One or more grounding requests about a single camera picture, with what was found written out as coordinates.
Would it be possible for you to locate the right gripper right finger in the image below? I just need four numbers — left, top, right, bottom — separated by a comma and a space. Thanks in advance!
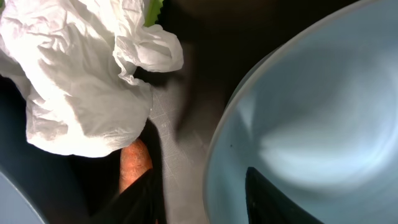
245, 167, 322, 224

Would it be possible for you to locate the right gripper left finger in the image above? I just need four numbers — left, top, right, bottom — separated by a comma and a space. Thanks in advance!
90, 169, 167, 224

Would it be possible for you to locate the dark blue plate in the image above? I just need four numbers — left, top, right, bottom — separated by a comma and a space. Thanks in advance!
1, 78, 89, 223

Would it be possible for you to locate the light blue bowl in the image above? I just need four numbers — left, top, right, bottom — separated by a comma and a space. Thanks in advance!
203, 0, 397, 223

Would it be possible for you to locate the orange carrot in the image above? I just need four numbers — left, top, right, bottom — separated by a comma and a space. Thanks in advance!
119, 139, 153, 193

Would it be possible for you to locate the crumpled white tissue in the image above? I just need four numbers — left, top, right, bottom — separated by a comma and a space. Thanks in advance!
1, 0, 183, 157

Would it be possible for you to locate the dark brown serving tray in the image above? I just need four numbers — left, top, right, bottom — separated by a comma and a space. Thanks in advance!
68, 0, 358, 224

